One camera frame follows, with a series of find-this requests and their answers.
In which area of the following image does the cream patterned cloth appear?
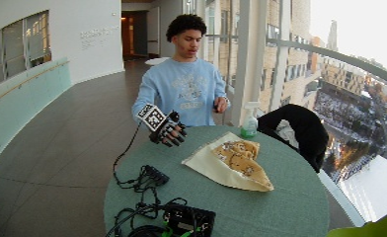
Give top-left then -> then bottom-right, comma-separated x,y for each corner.
180,131 -> 275,193

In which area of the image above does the black cable hub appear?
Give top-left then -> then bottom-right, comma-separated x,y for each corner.
140,164 -> 171,187

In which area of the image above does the black cable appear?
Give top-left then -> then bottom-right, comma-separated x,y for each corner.
111,121 -> 144,191

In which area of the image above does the black electronics box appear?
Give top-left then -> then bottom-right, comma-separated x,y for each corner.
160,202 -> 218,237

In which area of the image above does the white marker cube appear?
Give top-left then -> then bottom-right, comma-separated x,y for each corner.
136,103 -> 168,132

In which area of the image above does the grey curved railing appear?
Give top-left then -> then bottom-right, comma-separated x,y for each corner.
264,38 -> 387,92

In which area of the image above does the wooden handrail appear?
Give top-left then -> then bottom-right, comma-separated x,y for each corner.
0,60 -> 71,112

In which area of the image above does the white round table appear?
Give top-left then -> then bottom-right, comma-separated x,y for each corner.
144,56 -> 172,66

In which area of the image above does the green spray bottle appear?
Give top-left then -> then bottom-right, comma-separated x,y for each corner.
240,101 -> 262,139

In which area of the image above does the the person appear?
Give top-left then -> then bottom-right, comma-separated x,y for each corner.
131,13 -> 232,148

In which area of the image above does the yellow-green chair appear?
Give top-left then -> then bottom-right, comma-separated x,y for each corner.
326,203 -> 387,237

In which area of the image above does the black jacket on chair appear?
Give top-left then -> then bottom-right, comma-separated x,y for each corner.
256,103 -> 331,174

